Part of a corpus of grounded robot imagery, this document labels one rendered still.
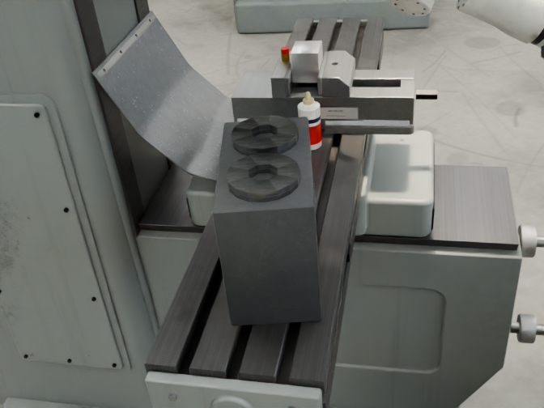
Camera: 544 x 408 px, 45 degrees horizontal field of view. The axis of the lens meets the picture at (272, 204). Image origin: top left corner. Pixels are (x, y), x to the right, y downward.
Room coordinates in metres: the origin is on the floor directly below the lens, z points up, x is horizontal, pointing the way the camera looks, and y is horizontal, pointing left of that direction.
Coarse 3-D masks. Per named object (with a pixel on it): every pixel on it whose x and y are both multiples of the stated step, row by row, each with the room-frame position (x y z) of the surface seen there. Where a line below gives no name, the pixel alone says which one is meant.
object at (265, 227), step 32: (224, 128) 0.82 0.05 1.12; (256, 128) 0.79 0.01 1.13; (288, 128) 0.78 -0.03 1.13; (224, 160) 0.73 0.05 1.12; (256, 160) 0.71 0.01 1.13; (288, 160) 0.70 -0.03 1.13; (224, 192) 0.66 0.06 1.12; (256, 192) 0.64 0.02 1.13; (288, 192) 0.64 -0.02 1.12; (224, 224) 0.62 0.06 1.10; (256, 224) 0.62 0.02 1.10; (288, 224) 0.62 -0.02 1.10; (224, 256) 0.62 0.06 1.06; (256, 256) 0.62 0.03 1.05; (288, 256) 0.62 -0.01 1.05; (256, 288) 0.62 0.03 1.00; (288, 288) 0.62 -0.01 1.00; (320, 288) 0.62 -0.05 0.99; (256, 320) 0.62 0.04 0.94; (288, 320) 0.62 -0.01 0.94; (320, 320) 0.62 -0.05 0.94
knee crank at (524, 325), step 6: (522, 318) 0.94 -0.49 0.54; (528, 318) 0.94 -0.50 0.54; (534, 318) 0.94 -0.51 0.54; (516, 324) 0.94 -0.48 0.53; (522, 324) 0.93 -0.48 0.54; (528, 324) 0.93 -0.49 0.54; (534, 324) 0.93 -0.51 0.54; (540, 324) 0.94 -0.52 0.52; (510, 330) 0.95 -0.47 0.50; (516, 330) 0.94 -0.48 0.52; (522, 330) 0.92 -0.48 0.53; (528, 330) 0.92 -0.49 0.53; (534, 330) 0.92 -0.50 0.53; (540, 330) 0.93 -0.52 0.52; (516, 336) 0.95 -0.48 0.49; (522, 336) 0.92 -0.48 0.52; (528, 336) 0.91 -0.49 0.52; (534, 336) 0.91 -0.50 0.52; (522, 342) 0.92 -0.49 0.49; (528, 342) 0.92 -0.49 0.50
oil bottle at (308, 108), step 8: (304, 104) 1.06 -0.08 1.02; (312, 104) 1.06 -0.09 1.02; (304, 112) 1.05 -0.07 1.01; (312, 112) 1.05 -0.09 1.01; (320, 112) 1.06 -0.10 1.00; (312, 120) 1.05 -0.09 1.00; (320, 120) 1.06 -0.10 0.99; (312, 128) 1.05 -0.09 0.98; (320, 128) 1.06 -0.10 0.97; (312, 136) 1.04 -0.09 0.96; (320, 136) 1.05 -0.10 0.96; (312, 144) 1.04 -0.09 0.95; (320, 144) 1.05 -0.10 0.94
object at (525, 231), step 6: (522, 228) 1.08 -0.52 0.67; (528, 228) 1.08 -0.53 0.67; (534, 228) 1.07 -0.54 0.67; (522, 234) 1.07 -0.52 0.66; (528, 234) 1.06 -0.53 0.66; (534, 234) 1.06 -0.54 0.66; (522, 240) 1.06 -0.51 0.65; (528, 240) 1.05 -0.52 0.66; (534, 240) 1.05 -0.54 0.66; (540, 240) 1.06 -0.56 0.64; (522, 246) 1.05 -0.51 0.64; (528, 246) 1.05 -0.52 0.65; (534, 246) 1.04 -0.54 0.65; (540, 246) 1.06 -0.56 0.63; (522, 252) 1.05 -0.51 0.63; (528, 252) 1.04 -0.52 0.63; (534, 252) 1.04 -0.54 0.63
